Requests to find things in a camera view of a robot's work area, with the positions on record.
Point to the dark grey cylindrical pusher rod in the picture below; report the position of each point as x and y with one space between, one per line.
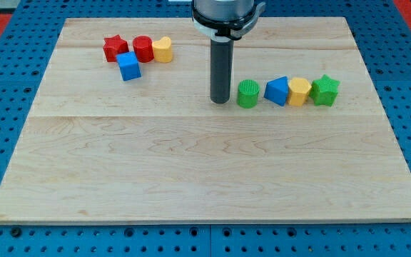
221 61

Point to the blue triangle block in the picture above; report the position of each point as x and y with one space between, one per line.
277 90

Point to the green cylinder block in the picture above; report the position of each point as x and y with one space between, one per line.
248 93

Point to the yellow heart block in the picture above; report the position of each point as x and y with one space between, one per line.
162 50

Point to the red cylinder block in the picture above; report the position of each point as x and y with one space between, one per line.
142 46

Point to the yellow hexagon block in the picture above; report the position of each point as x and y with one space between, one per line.
299 89

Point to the blue cube block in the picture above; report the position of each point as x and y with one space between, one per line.
128 65

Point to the red star block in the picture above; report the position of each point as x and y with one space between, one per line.
114 46

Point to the green star block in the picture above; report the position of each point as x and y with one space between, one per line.
324 91

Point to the light wooden board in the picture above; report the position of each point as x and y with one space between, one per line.
98 150

